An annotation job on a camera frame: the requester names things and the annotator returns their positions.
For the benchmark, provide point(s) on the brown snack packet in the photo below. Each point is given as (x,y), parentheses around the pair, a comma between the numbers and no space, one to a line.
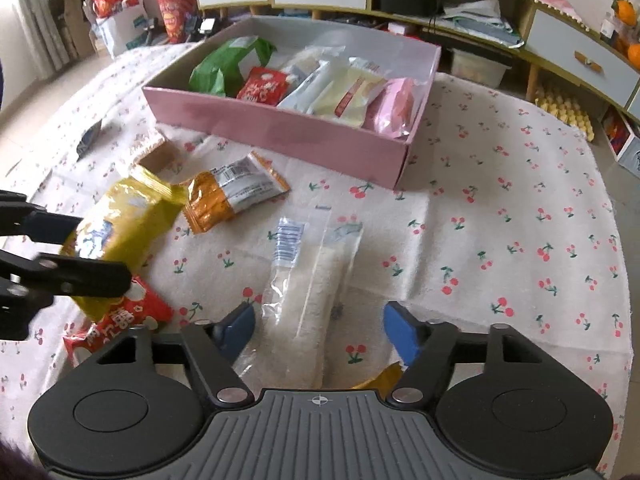
(160,155)

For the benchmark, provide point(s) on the red and white snack packet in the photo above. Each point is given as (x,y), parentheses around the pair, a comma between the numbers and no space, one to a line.
(135,310)
(260,87)

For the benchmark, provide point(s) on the stack of papers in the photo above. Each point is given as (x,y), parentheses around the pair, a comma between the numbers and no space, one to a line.
(480,15)

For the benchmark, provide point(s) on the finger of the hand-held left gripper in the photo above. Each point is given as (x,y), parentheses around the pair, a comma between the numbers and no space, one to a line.
(90,280)
(45,225)

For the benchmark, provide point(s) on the clear white snack packet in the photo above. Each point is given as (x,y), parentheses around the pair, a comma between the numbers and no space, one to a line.
(305,300)

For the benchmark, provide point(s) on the white curtain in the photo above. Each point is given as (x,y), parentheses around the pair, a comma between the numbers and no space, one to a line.
(42,25)

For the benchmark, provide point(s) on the gold snack packet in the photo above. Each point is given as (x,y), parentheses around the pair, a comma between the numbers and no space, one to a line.
(382,377)

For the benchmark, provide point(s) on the wooden cabinet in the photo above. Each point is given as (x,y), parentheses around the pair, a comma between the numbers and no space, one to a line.
(526,20)

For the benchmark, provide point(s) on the white printed box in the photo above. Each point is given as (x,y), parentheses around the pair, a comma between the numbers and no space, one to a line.
(630,152)

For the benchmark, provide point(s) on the clear cream stick packet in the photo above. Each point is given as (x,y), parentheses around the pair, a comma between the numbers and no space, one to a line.
(307,57)

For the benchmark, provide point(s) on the red gift bag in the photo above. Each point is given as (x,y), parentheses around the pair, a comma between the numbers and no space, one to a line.
(175,15)

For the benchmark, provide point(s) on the white shopping bag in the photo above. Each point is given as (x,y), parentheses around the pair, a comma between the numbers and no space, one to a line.
(120,35)

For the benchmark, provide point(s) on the small dark snack packet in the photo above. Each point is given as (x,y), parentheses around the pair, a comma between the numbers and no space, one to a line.
(90,139)

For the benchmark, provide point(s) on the pink snack packet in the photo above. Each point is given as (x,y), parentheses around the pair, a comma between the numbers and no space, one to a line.
(392,107)

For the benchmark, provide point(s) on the yellow snack packet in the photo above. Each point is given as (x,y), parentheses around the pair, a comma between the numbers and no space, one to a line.
(125,215)

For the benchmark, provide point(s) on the cherry print cloth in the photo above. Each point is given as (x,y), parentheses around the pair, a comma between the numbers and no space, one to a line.
(500,240)

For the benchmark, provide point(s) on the orange fruit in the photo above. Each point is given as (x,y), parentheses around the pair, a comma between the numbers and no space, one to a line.
(634,52)
(627,9)

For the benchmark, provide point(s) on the pink cardboard box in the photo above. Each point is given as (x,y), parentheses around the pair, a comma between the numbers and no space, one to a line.
(280,135)

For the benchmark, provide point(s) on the cream white snack packet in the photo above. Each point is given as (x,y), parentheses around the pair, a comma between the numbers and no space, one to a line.
(345,95)

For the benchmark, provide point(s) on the orange snack packet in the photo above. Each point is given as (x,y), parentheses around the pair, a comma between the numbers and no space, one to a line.
(210,205)

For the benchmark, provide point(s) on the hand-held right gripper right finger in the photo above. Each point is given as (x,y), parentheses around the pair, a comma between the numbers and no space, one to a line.
(402,332)

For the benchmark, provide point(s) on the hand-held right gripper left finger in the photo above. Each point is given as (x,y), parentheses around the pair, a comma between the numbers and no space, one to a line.
(235,332)

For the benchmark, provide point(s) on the black camera device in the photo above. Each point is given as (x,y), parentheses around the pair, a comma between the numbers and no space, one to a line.
(206,26)

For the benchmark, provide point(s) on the yellow egg tray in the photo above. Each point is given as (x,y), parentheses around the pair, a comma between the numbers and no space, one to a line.
(560,105)

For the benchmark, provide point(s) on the clear storage bin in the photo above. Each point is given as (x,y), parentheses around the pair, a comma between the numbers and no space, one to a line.
(480,67)

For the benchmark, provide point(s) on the dark fuzzy clothing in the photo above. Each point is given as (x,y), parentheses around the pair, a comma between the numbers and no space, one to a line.
(15,462)

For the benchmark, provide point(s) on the green snack packet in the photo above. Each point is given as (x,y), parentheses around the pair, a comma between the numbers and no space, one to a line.
(215,67)

